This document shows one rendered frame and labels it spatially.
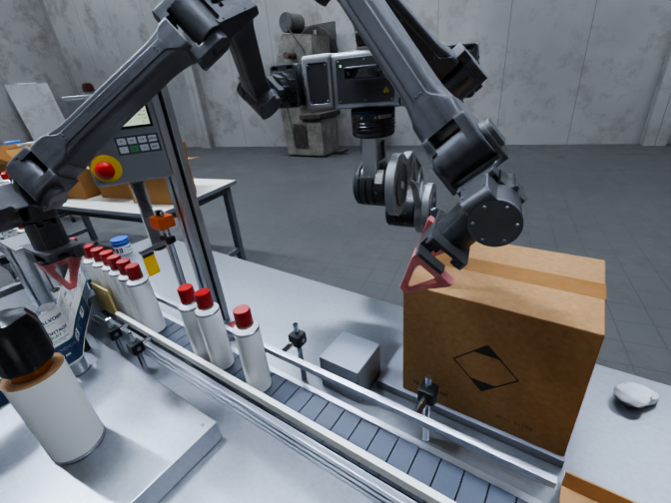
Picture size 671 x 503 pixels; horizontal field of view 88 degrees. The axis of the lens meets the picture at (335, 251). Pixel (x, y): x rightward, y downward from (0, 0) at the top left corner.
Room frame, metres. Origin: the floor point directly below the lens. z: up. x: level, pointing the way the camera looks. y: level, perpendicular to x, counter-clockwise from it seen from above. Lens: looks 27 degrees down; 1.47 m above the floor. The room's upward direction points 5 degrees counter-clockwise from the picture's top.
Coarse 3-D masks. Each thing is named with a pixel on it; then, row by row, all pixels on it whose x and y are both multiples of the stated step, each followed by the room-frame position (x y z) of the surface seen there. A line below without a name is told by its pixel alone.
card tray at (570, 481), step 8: (568, 472) 0.32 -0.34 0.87; (568, 480) 0.32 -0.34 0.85; (576, 480) 0.32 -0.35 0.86; (584, 480) 0.31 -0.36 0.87; (560, 488) 0.32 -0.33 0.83; (568, 488) 0.32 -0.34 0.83; (576, 488) 0.31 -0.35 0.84; (584, 488) 0.31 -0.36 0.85; (592, 488) 0.30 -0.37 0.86; (600, 488) 0.30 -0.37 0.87; (560, 496) 0.31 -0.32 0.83; (568, 496) 0.31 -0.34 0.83; (576, 496) 0.31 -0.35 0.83; (584, 496) 0.31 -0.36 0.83; (592, 496) 0.30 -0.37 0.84; (600, 496) 0.30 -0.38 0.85; (608, 496) 0.29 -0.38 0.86; (616, 496) 0.29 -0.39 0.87; (624, 496) 0.28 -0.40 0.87
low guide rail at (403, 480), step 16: (128, 320) 0.79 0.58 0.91; (160, 336) 0.71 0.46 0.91; (176, 352) 0.66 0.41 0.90; (208, 368) 0.59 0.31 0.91; (240, 384) 0.53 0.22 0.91; (256, 400) 0.50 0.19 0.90; (272, 400) 0.48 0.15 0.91; (288, 416) 0.45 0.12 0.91; (304, 416) 0.44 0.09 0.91; (320, 432) 0.40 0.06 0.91; (336, 448) 0.38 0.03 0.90; (352, 448) 0.37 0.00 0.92; (368, 464) 0.35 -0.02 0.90; (384, 464) 0.34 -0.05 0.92; (400, 480) 0.31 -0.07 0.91; (416, 480) 0.31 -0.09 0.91; (432, 496) 0.28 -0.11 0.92
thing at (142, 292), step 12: (132, 264) 0.79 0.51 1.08; (132, 276) 0.77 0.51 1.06; (144, 276) 0.79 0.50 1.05; (132, 288) 0.76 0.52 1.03; (144, 288) 0.77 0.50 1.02; (144, 300) 0.77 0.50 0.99; (156, 300) 0.79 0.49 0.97; (144, 312) 0.76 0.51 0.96; (156, 312) 0.78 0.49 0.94; (144, 324) 0.77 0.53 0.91; (156, 324) 0.77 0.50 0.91
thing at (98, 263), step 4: (96, 248) 0.92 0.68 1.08; (100, 248) 0.92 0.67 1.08; (92, 252) 0.90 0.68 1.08; (96, 252) 0.90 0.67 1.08; (96, 256) 0.90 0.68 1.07; (100, 256) 0.91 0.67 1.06; (96, 260) 0.90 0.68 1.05; (100, 260) 0.90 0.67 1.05; (92, 264) 0.91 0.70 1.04; (96, 264) 0.90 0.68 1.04; (100, 264) 0.90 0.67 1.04; (96, 268) 0.89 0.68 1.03; (100, 268) 0.89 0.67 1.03; (96, 272) 0.90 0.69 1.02; (100, 272) 0.89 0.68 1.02; (100, 276) 0.89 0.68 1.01; (104, 276) 0.89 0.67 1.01; (100, 280) 0.90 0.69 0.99; (104, 280) 0.89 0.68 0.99; (104, 284) 0.89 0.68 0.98; (108, 284) 0.89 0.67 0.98; (108, 288) 0.89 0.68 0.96; (112, 296) 0.89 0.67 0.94; (116, 304) 0.89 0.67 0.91
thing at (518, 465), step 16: (176, 304) 0.78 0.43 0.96; (272, 352) 0.57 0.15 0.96; (304, 368) 0.52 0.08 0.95; (320, 368) 0.50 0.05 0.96; (336, 384) 0.47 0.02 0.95; (352, 384) 0.46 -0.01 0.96; (368, 400) 0.43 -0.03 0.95; (384, 400) 0.42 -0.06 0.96; (416, 416) 0.38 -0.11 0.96; (448, 432) 0.35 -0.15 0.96; (480, 448) 0.32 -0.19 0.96; (496, 448) 0.32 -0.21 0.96; (512, 464) 0.29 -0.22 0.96; (528, 464) 0.29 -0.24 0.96; (544, 480) 0.27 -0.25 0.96
